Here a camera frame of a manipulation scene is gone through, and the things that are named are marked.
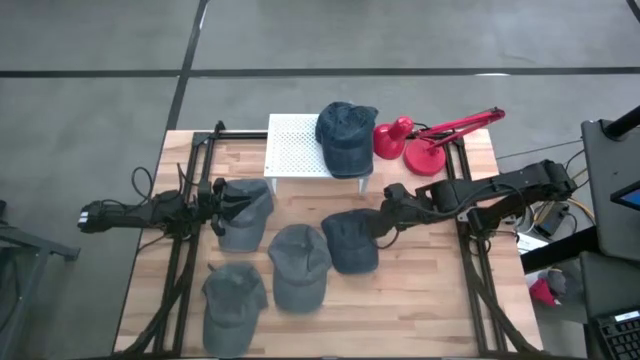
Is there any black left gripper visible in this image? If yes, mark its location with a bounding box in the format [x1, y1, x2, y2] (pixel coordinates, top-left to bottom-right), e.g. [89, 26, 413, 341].
[197, 177, 257, 224]

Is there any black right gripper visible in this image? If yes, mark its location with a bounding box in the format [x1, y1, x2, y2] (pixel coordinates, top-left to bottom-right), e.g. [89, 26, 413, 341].
[367, 187, 431, 240]

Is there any grey cotton cap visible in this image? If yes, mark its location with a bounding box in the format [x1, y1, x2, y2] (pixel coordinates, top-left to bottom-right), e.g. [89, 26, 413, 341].
[201, 262, 270, 359]
[267, 223, 333, 315]
[217, 178, 275, 254]

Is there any dark blue denim cap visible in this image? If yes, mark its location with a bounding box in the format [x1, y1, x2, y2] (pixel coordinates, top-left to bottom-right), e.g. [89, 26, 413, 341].
[314, 101, 380, 180]
[320, 208, 381, 275]

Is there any white perforated metal shelf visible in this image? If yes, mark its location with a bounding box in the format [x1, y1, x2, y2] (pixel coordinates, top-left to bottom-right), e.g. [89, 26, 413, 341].
[263, 113, 374, 196]

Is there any red desk lamp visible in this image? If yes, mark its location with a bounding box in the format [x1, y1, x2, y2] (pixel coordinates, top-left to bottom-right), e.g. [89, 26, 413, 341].
[372, 106, 507, 178]

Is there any white paper sheet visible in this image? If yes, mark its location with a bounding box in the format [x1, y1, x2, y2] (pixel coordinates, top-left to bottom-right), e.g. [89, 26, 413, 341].
[516, 232, 550, 255]

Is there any black power box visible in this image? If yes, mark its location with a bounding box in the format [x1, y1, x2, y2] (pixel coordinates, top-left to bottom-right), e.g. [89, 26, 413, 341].
[533, 203, 570, 240]

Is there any red cloth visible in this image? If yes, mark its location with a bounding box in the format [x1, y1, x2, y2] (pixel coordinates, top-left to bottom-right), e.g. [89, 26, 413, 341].
[528, 277, 559, 307]

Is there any grey cloth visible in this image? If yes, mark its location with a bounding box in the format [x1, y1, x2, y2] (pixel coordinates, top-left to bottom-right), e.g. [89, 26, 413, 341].
[546, 268, 570, 297]

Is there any grey metal stand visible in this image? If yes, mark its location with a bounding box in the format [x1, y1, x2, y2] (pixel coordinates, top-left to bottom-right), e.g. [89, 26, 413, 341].
[0, 199, 81, 360]

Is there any grey workstation desk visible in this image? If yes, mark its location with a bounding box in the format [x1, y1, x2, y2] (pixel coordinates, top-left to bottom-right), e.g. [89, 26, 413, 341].
[579, 118, 640, 321]

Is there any tablet with blue screen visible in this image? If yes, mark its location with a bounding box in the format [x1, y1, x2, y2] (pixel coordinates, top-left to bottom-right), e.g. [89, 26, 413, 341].
[609, 180, 640, 212]

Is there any black round pole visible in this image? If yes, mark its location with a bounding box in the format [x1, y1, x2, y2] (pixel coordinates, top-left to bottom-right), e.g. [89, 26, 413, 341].
[602, 104, 640, 141]

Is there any black keyboard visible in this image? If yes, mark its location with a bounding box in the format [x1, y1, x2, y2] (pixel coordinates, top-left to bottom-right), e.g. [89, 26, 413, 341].
[594, 308, 640, 360]

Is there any black aluminium table frame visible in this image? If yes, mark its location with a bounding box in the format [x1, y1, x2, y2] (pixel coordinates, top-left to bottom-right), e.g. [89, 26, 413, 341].
[112, 119, 544, 359]

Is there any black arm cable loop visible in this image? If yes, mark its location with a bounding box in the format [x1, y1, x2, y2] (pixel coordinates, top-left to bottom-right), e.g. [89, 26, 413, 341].
[130, 166, 155, 201]

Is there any thin black floor cable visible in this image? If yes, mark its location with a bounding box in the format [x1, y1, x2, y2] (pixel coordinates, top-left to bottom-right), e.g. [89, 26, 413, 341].
[494, 138, 584, 161]

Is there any yellow cable bundle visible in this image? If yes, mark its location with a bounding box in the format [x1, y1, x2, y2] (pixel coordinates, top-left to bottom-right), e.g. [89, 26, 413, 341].
[537, 167, 596, 224]

